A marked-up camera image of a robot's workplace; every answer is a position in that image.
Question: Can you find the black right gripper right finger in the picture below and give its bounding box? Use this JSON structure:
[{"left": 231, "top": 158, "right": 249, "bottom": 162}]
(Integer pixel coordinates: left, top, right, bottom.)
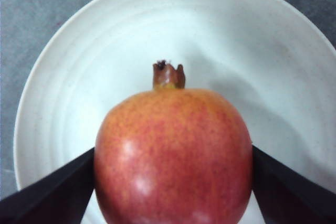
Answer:
[{"left": 252, "top": 145, "right": 336, "bottom": 224}]

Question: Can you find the red pomegranate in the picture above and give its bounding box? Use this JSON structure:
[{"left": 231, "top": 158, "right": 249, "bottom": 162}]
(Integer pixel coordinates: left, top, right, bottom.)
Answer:
[{"left": 94, "top": 60, "right": 254, "bottom": 224}]

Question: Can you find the white plate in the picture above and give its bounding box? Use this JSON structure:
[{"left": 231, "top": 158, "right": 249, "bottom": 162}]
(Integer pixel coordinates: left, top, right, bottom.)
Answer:
[{"left": 14, "top": 0, "right": 336, "bottom": 195}]

